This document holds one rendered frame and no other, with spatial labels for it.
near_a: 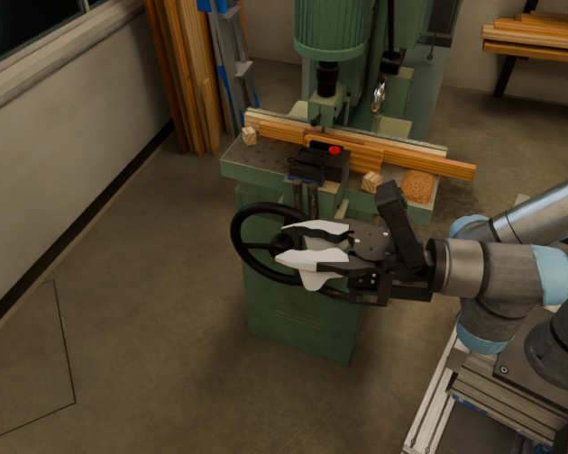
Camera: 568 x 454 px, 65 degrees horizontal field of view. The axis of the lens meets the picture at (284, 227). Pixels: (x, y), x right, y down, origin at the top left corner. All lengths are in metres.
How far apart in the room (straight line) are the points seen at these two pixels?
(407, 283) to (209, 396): 1.33
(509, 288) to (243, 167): 0.85
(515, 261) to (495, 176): 2.36
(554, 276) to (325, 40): 0.72
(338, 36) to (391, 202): 0.64
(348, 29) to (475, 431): 1.25
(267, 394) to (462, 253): 1.34
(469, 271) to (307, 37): 0.72
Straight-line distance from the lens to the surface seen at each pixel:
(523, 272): 0.61
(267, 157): 1.30
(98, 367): 2.02
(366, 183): 1.19
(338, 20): 1.09
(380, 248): 0.58
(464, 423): 1.67
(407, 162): 1.30
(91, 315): 2.18
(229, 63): 2.06
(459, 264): 0.59
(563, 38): 3.25
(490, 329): 0.69
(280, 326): 1.81
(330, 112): 1.22
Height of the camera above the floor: 1.66
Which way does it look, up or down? 45 degrees down
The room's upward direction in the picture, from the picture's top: straight up
